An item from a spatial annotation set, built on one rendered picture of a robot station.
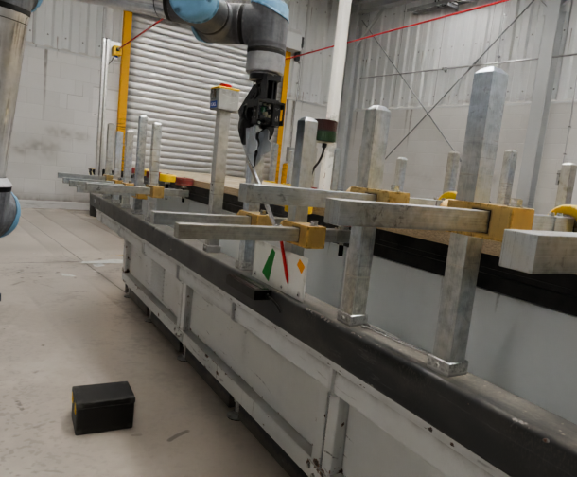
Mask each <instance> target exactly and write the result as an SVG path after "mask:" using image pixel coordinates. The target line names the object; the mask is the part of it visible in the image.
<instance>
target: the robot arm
mask: <svg viewBox="0 0 577 477"><path fill-rule="evenodd" d="M75 1H80V2H84V3H89V4H94V5H99V6H103V7H107V8H112V9H121V10H125V11H130V12H135V13H140V14H145V15H148V16H153V17H158V18H163V19H167V20H168V21H171V22H175V23H180V24H185V25H190V26H191V28H192V32H193V34H194V35H195V38H196V39H197V40H198V41H200V42H202V43H206V44H245V45H247V46H248V48H247V59H246V72H247V73H248V74H250V76H249V80H250V81H253V82H256V84H254V86H253V87H252V89H251V90H250V92H249V94H248V95H247V96H246V98H245V99H244V101H243V103H242V104H241V106H240V107H239V109H238V114H239V121H238V133H239V137H240V140H241V144H242V146H243V149H244V151H245V154H246V156H247V158H248V160H249V162H250V164H251V166H253V167H256V166H257V165H258V164H259V163H260V161H261V160H262V158H263V156H264V154H266V153H268V152H270V151H271V142H270V140H271V137H272V135H273V132H274V128H279V126H283V124H284V114H285V104H286V103H281V102H279V100H276V95H277V84H278V83H279V82H281V77H283V76H284V68H285V57H286V47H287V37H288V27H289V7H288V5H287V4H286V3H285V2H283V1H281V0H251V4H243V3H227V2H226V0H75ZM42 2H43V0H0V238H2V237H4V236H6V235H8V234H10V233H11V232H12V231H13V230H14V229H15V228H16V226H17V224H18V222H19V218H20V217H21V206H20V203H19V201H18V199H17V197H16V196H14V194H13V193H12V192H11V188H12V183H11V182H10V181H9V180H8V178H7V177H6V171H7V164H8V159H9V146H10V139H11V134H12V127H13V120H14V115H15V108H16V101H17V96H18V89H19V82H20V77H21V70H22V63H23V57H24V51H25V44H26V33H27V26H28V21H29V20H30V15H31V12H33V11H35V10H37V8H38V7H39V6H40V5H41V3H42ZM281 110H283V114H282V121H280V113H281ZM253 125H256V126H259V129H262V131H260V132H257V133H256V135H255V131H254V127H253Z"/></svg>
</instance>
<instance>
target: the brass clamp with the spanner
mask: <svg viewBox="0 0 577 477"><path fill-rule="evenodd" d="M280 224H282V225H283V226H289V227H296V228H299V229H300V230H299V238H298V241H287V242H288V243H291V244H294V245H297V246H300V247H303V248H306V249H324V242H325V234H326V227H323V226H320V225H319V226H318V227H317V226H310V223H309V222H294V221H288V219H286V220H282V221H281V222H280Z"/></svg>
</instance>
